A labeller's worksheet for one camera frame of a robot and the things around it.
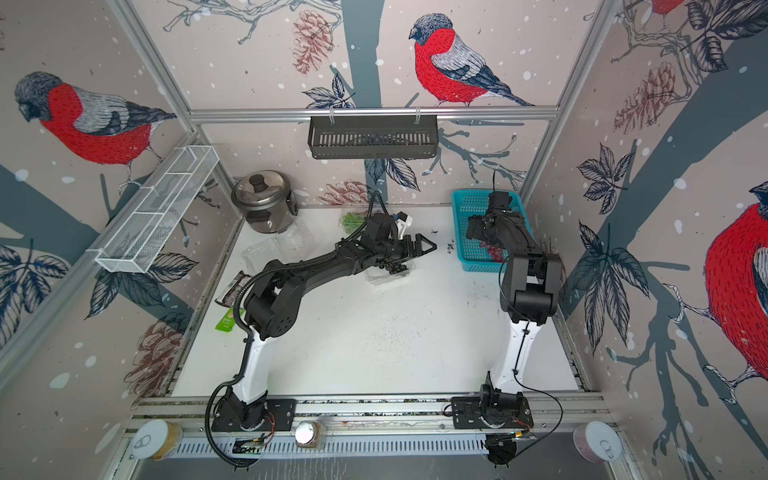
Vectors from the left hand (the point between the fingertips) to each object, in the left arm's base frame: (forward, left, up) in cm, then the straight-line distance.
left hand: (434, 246), depth 86 cm
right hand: (+13, -20, -9) cm, 26 cm away
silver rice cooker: (+21, +56, -1) cm, 60 cm away
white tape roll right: (-46, -34, -12) cm, 59 cm away
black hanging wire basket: (+43, +20, +10) cm, 48 cm away
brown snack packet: (-8, +66, -17) cm, 69 cm away
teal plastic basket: (+4, -15, -12) cm, 19 cm away
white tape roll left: (-46, +67, -13) cm, 82 cm away
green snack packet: (-16, +64, -17) cm, 68 cm away
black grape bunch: (+2, +12, -15) cm, 19 cm away
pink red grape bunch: (+9, -24, -15) cm, 30 cm away
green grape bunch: (+21, +28, -12) cm, 37 cm away
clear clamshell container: (+24, +31, -11) cm, 41 cm away
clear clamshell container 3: (+15, +52, -19) cm, 57 cm away
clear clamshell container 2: (-2, +17, -14) cm, 22 cm away
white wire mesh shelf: (-6, +76, +13) cm, 77 cm away
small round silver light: (-45, +31, -6) cm, 55 cm away
